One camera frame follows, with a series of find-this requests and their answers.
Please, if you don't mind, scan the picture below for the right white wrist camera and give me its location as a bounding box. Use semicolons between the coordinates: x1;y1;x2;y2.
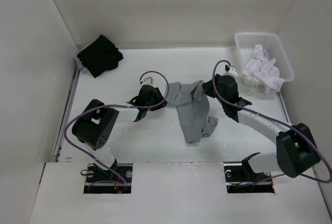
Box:
224;65;239;78

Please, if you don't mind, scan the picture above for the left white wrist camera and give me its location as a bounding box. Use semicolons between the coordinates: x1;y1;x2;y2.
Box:
140;76;154;86

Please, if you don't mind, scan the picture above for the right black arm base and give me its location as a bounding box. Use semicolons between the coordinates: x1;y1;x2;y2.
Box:
224;152;275;193

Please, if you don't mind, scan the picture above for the white plastic basket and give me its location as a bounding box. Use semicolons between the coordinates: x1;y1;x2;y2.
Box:
234;32;295;82

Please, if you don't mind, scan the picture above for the white tank top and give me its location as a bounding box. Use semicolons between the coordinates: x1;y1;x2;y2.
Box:
239;45;285;94

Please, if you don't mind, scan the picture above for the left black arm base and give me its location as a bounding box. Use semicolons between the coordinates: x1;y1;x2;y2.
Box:
80;161;133;194

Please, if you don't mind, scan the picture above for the folded black tank top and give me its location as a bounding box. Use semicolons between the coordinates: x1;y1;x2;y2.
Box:
77;35;123;78

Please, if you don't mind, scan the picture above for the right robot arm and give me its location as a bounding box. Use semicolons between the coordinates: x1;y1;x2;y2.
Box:
202;74;321;180

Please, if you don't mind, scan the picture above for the grey tank top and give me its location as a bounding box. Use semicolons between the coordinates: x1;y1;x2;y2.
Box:
167;80;218;144

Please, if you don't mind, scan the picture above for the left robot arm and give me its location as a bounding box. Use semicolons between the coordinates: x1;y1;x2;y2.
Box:
72;85;167;182

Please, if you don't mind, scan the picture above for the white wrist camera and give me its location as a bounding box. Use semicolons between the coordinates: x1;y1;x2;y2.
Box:
140;76;154;86
224;65;239;78

